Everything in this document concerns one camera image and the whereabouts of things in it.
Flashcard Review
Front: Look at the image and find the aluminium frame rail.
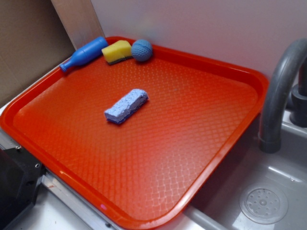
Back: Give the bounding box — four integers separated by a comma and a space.
41, 172, 121, 230

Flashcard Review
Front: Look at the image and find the brown cardboard panel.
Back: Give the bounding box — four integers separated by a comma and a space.
0, 0, 74, 106

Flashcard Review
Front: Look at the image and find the yellow sponge with dark base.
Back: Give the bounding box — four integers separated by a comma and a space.
101, 40, 132, 65

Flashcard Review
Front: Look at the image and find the grey curved faucet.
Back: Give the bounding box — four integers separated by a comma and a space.
258, 38, 307, 153

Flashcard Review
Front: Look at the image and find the round sink drain strainer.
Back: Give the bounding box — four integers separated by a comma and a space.
239, 186, 288, 225

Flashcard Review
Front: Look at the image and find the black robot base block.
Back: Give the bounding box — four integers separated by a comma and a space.
0, 146, 45, 230

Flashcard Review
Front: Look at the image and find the light blue sponge block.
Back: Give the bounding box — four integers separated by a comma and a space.
104, 89, 149, 125

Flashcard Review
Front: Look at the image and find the grey plastic sink basin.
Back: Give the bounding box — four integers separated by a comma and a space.
186, 115, 307, 230

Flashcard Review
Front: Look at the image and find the blue plastic toy bottle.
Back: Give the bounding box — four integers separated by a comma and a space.
59, 36, 108, 72

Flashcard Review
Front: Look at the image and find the blue dimpled ball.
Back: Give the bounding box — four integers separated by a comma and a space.
131, 39, 153, 62

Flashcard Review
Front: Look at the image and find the orange plastic tray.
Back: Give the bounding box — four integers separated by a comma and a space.
0, 46, 268, 230

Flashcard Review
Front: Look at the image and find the dark grey faucet knob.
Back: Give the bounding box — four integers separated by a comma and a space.
290, 60, 307, 128

